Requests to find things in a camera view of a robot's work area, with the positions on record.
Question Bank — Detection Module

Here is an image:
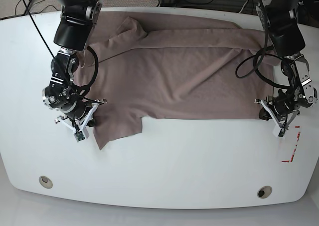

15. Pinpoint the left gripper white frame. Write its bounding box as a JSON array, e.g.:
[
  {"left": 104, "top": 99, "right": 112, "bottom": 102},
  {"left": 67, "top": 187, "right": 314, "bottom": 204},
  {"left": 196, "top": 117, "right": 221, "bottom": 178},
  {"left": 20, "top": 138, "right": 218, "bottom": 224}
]
[{"left": 255, "top": 95, "right": 300, "bottom": 130}]

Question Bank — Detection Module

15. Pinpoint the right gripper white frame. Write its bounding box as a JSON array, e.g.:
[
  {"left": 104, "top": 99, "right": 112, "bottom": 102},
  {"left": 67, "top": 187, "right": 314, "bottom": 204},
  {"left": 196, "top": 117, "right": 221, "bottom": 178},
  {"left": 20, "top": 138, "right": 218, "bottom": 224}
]
[{"left": 54, "top": 99, "right": 107, "bottom": 134}]

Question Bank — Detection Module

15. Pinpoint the mauve t-shirt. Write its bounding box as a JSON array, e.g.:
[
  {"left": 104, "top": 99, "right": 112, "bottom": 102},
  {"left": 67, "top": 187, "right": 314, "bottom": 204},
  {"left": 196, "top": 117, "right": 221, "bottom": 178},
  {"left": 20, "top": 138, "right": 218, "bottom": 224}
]
[{"left": 88, "top": 11, "right": 274, "bottom": 148}]

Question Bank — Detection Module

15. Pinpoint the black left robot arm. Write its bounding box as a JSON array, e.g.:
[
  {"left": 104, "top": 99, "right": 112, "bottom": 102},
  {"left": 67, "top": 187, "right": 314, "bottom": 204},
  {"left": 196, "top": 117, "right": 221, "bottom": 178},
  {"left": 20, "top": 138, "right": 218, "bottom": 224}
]
[{"left": 256, "top": 0, "right": 318, "bottom": 137}]

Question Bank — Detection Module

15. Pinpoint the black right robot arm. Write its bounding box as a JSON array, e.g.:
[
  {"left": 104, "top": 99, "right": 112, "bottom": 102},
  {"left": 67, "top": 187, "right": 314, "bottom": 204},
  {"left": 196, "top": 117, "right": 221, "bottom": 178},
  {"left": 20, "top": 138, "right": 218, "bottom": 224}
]
[{"left": 42, "top": 0, "right": 102, "bottom": 136}]

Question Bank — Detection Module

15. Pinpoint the red tape rectangle marking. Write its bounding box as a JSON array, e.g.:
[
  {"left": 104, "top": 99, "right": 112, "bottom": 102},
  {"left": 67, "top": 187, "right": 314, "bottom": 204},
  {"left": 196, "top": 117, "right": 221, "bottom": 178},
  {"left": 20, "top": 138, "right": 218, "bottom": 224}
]
[{"left": 278, "top": 126, "right": 302, "bottom": 163}]

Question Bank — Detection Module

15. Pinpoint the left table grommet hole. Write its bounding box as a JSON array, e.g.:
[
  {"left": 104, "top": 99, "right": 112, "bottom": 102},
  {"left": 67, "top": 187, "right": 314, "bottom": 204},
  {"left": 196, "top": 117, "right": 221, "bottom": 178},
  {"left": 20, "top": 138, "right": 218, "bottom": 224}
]
[{"left": 39, "top": 176, "right": 53, "bottom": 189}]

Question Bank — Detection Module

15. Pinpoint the table grommet hole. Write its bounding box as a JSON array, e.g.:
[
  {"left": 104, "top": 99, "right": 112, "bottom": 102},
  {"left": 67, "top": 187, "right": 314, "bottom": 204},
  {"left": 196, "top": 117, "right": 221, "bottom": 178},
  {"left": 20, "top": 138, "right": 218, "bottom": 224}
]
[
  {"left": 39, "top": 176, "right": 53, "bottom": 189},
  {"left": 257, "top": 186, "right": 272, "bottom": 199}
]

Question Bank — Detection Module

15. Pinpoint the right table grommet hole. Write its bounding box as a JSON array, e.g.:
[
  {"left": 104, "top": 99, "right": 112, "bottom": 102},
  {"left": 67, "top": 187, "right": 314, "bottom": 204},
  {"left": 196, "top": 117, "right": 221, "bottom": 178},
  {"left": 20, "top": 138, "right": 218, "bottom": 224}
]
[{"left": 257, "top": 186, "right": 272, "bottom": 199}]

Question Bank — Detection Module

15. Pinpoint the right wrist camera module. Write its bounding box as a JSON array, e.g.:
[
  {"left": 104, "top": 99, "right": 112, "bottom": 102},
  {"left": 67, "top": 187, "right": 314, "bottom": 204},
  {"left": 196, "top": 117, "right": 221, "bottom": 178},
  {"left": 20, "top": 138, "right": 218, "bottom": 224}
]
[{"left": 73, "top": 128, "right": 89, "bottom": 142}]

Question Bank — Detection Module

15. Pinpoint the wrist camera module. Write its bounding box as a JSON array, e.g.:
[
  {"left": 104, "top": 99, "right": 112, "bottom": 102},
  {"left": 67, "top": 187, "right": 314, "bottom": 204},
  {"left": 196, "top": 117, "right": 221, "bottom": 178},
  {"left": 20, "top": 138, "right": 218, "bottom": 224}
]
[
  {"left": 73, "top": 128, "right": 89, "bottom": 142},
  {"left": 272, "top": 127, "right": 286, "bottom": 137}
]

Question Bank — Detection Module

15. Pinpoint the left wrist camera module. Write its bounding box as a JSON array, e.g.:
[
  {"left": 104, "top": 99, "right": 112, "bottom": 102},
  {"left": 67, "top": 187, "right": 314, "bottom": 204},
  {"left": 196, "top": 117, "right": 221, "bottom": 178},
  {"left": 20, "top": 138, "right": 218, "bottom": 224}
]
[{"left": 272, "top": 127, "right": 286, "bottom": 137}]

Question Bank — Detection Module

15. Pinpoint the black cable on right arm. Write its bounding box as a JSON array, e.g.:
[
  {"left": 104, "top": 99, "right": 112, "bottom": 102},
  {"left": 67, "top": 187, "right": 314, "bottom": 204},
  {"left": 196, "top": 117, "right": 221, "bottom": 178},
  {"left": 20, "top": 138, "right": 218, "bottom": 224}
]
[{"left": 74, "top": 46, "right": 100, "bottom": 92}]

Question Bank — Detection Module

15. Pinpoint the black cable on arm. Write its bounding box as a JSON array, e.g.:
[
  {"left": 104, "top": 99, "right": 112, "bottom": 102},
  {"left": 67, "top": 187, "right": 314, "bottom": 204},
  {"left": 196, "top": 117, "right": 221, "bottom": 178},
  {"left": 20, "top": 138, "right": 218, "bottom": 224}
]
[
  {"left": 235, "top": 0, "right": 290, "bottom": 89},
  {"left": 74, "top": 46, "right": 100, "bottom": 92}
]

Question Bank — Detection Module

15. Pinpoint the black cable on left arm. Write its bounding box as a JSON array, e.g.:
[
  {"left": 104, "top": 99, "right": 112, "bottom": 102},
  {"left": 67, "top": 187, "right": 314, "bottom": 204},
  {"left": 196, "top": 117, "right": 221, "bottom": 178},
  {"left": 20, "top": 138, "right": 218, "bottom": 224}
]
[{"left": 235, "top": 0, "right": 290, "bottom": 89}]

